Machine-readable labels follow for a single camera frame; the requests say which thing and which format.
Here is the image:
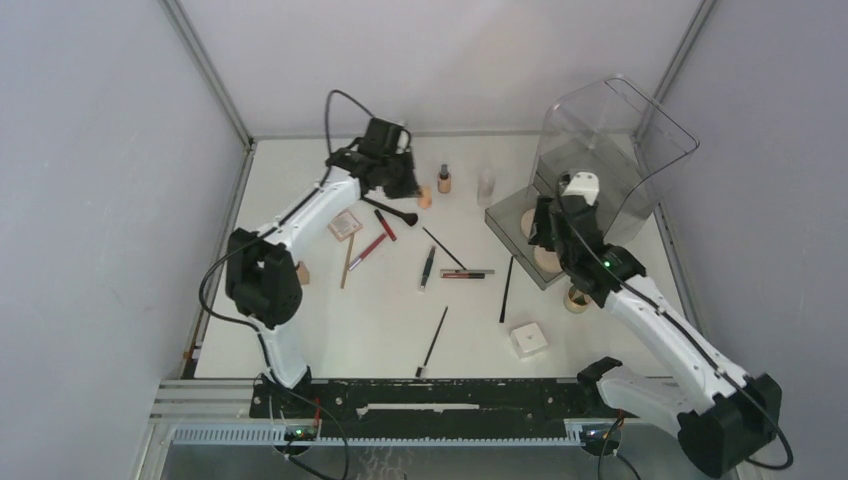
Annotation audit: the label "beige makeup sponge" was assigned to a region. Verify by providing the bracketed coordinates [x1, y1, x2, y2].
[417, 186, 432, 210]

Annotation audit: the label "pink powder compact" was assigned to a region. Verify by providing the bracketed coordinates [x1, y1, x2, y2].
[327, 209, 364, 242]

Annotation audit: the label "clear acrylic organizer box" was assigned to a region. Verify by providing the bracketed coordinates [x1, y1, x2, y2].
[485, 75, 700, 290]

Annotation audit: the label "round powder puff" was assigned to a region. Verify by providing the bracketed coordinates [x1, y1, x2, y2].
[533, 246, 563, 274]
[520, 208, 535, 239]

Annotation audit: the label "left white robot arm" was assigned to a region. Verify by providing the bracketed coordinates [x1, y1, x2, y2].
[224, 118, 420, 417]

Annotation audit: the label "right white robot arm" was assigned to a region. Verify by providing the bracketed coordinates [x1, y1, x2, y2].
[529, 195, 794, 479]

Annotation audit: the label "black makeup brush right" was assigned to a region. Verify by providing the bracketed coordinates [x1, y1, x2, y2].
[498, 256, 515, 324]

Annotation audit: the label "black makeup brush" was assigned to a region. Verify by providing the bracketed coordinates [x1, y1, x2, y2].
[498, 256, 515, 324]
[415, 306, 449, 379]

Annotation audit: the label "black makeup brush front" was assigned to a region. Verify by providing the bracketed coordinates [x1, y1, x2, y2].
[415, 306, 449, 379]

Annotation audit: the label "red lip gloss black cap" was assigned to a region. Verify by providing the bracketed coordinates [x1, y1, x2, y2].
[374, 209, 397, 242]

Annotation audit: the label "foundation bottle with pump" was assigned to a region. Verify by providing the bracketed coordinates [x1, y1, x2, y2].
[437, 164, 452, 194]

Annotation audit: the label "black powder brush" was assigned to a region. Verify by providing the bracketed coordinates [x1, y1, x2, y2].
[361, 197, 419, 227]

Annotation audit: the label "gold round jar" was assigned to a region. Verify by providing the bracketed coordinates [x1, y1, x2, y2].
[563, 286, 593, 314]

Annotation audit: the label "red lip gloss silver cap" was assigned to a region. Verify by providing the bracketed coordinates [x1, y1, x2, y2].
[347, 233, 388, 272]

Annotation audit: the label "clear plastic bottle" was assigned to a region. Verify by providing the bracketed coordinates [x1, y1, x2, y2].
[476, 167, 496, 208]

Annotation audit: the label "thin black liner pencil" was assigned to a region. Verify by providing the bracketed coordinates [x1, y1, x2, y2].
[422, 226, 466, 269]

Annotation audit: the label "gold eyebrow pencil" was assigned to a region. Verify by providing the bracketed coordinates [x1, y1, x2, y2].
[340, 233, 356, 290]

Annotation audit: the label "black concealer tube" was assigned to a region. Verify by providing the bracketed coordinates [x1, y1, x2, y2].
[418, 246, 436, 292]

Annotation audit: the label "white cube box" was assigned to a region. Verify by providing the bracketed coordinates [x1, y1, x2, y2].
[509, 323, 548, 359]

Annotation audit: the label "silver and red lip pencils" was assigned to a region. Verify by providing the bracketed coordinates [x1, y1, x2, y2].
[440, 269, 495, 279]

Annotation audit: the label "square foundation bottle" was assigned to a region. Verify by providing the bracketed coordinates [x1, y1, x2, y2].
[296, 262, 311, 285]

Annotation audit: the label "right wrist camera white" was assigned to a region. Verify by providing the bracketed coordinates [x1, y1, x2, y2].
[560, 171, 600, 206]

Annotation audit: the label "black mounting rail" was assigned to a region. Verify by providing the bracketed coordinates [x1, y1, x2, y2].
[249, 378, 621, 442]

